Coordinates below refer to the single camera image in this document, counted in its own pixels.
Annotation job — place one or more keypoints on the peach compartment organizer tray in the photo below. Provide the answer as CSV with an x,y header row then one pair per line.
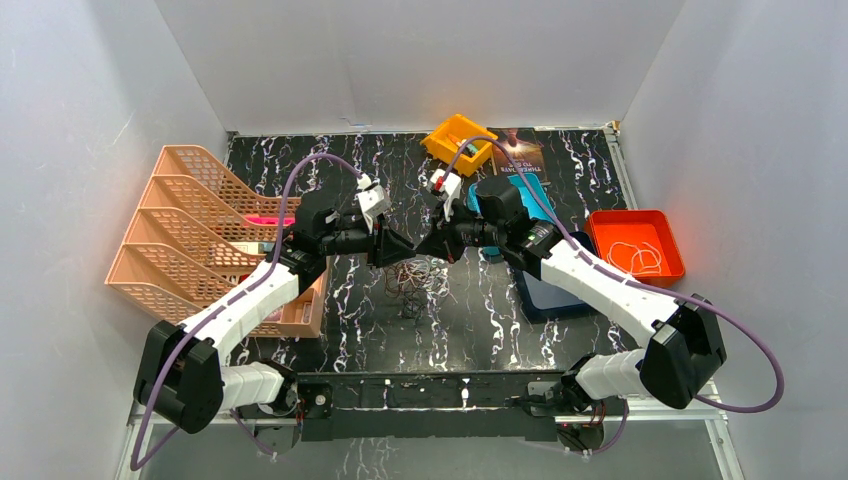
x,y
300,318

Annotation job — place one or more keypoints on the yellow plastic bin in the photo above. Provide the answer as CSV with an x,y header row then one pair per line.
x,y
445,141

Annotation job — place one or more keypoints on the red pen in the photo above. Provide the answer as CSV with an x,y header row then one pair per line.
x,y
455,140

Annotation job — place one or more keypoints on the dark paperback book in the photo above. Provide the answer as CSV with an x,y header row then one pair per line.
x,y
522,146

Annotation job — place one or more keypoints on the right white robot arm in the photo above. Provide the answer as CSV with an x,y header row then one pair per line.
x,y
679,343

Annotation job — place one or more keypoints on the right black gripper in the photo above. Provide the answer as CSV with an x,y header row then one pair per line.
x,y
441,243

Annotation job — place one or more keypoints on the orange square tray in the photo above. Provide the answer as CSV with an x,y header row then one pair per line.
x,y
638,242

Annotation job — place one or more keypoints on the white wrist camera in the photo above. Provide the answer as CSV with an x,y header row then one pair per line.
x,y
373,200
447,187

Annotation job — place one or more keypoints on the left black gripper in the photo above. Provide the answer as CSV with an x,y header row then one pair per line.
x,y
377,244

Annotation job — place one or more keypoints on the peach mesh file rack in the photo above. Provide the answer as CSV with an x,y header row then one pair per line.
x,y
175,252

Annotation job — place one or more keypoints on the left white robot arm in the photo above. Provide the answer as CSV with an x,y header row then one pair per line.
x,y
185,375

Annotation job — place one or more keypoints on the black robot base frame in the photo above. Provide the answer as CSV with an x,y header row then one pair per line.
x,y
430,401

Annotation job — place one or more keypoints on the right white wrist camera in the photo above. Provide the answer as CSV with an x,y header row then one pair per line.
x,y
447,187

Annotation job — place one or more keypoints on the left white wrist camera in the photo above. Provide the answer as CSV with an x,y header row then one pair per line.
x,y
373,200

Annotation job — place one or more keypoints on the cyan square tray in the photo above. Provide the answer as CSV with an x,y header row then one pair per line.
x,y
538,195

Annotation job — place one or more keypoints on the navy square tray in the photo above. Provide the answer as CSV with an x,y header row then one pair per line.
x,y
541,301

